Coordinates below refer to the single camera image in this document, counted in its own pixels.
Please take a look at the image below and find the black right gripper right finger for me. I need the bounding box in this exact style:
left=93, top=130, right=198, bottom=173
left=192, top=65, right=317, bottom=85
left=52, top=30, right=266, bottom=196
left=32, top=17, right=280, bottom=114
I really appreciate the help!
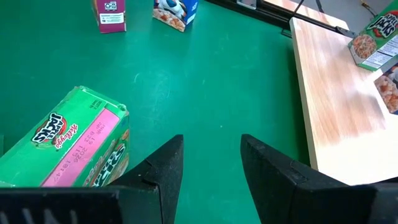
left=241, top=133, right=377, bottom=224

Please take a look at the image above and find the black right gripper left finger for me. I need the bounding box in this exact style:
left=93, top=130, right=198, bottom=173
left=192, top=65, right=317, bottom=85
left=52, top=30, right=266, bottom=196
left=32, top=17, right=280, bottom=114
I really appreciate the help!
left=108, top=134, right=184, bottom=224

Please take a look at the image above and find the green Apple Jacks cereal box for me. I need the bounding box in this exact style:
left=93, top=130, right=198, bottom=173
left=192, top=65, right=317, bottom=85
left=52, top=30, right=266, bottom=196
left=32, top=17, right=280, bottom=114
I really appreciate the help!
left=347, top=1, right=398, bottom=72
left=0, top=85, right=131, bottom=188

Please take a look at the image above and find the blue Frosted Flakes cereal box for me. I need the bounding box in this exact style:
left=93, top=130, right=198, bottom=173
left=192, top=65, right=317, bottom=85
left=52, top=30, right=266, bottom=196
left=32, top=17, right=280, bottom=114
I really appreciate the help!
left=152, top=0, right=200, bottom=33
left=374, top=62, right=398, bottom=115

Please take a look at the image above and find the pink Raisin Bran cereal box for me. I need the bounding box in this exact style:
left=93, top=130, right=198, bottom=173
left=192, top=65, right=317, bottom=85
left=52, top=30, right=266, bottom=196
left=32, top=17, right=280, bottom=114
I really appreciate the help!
left=91, top=0, right=127, bottom=34

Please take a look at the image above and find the wooden shelf board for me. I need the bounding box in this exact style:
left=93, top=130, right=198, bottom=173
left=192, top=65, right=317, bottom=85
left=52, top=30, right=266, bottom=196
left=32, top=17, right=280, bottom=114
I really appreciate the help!
left=289, top=17, right=398, bottom=187

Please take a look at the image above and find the green table mat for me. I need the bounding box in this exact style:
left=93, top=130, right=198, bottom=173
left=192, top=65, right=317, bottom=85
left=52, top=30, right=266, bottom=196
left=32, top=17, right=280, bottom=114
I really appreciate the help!
left=0, top=0, right=312, bottom=224

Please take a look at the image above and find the black table frame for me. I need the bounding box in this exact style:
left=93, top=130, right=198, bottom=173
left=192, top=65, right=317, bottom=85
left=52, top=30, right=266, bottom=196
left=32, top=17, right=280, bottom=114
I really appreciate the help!
left=205, top=0, right=295, bottom=32

